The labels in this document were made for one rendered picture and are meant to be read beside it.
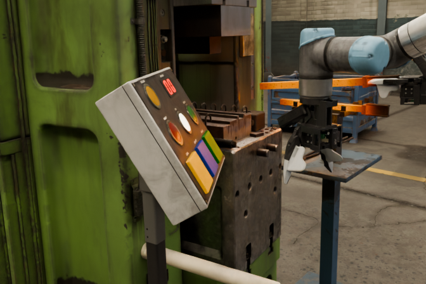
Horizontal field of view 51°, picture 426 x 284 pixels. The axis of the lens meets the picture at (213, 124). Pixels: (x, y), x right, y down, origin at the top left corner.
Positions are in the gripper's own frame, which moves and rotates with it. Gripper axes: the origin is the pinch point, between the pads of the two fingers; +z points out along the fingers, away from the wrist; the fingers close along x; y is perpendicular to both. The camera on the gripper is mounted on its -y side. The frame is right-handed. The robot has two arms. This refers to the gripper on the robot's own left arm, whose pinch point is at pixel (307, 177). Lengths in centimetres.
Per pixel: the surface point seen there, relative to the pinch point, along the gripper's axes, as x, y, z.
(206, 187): -30.5, 3.8, -5.2
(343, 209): 165, -131, 94
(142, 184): -35.8, -16.5, -0.9
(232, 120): 10.4, -46.7, -5.5
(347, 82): 37.9, -21.9, -18.3
